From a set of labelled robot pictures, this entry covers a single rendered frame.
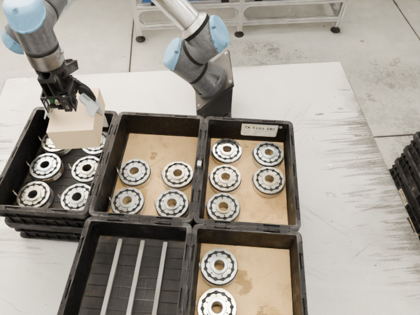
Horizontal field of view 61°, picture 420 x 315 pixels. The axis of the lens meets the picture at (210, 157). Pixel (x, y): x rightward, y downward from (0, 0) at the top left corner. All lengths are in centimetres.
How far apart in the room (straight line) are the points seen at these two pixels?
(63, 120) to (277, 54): 223
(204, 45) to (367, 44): 222
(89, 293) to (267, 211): 57
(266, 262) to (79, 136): 63
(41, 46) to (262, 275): 80
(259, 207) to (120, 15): 266
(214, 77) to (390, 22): 249
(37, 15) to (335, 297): 109
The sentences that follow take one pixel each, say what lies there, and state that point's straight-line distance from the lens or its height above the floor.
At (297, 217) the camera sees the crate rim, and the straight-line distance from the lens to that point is 103.
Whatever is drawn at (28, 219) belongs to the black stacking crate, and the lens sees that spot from 123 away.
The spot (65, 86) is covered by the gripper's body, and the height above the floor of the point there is 123.
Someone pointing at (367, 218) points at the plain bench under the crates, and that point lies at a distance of 137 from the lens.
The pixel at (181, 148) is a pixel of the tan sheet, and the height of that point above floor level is 83.
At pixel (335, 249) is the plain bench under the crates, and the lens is 128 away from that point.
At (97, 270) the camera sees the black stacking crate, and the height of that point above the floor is 83.
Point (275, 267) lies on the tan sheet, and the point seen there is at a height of 83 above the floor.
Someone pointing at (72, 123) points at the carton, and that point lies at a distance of 101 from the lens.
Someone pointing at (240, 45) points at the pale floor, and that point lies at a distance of 306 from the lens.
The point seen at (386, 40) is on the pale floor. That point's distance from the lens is 343.
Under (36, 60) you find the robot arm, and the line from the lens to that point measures 88.
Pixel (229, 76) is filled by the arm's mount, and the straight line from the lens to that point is 141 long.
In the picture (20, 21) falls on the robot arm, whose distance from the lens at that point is 82.
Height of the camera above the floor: 183
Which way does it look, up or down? 55 degrees down
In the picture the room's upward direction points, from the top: straight up
